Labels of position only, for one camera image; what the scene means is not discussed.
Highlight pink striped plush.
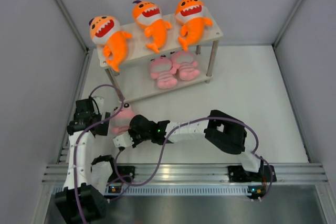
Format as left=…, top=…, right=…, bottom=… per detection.
left=110, top=103, right=135, bottom=135
left=149, top=55, right=178, bottom=90
left=171, top=50, right=200, bottom=81

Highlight orange shark plush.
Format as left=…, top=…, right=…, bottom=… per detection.
left=132, top=0, right=172, bottom=54
left=175, top=0, right=213, bottom=51
left=89, top=16, right=132, bottom=72

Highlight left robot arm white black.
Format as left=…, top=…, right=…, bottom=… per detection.
left=55, top=97, right=119, bottom=223

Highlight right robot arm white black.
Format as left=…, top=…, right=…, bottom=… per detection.
left=128, top=110, right=264, bottom=180

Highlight white two-tier wooden shelf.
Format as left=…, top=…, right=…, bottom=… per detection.
left=93, top=11, right=223, bottom=102

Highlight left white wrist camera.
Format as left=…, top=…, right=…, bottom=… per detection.
left=92, top=96, right=104, bottom=114

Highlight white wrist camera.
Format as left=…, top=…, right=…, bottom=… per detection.
left=113, top=132, right=133, bottom=151
left=92, top=96, right=104, bottom=114

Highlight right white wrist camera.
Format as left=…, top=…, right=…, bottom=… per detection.
left=113, top=132, right=133, bottom=151

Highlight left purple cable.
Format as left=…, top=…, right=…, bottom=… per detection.
left=72, top=84, right=136, bottom=224

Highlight purple cable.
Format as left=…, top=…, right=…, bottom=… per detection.
left=113, top=118, right=275, bottom=201
left=72, top=84, right=136, bottom=224

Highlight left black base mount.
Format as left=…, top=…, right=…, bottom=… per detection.
left=108, top=165, right=135, bottom=183

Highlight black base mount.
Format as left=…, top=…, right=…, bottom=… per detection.
left=108, top=165, right=135, bottom=183
left=228, top=165, right=277, bottom=183

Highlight aluminium front rail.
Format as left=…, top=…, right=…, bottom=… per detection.
left=42, top=163, right=329, bottom=186

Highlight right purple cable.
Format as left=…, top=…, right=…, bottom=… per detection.
left=113, top=118, right=275, bottom=201

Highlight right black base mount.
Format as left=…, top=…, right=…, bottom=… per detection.
left=228, top=165, right=277, bottom=183

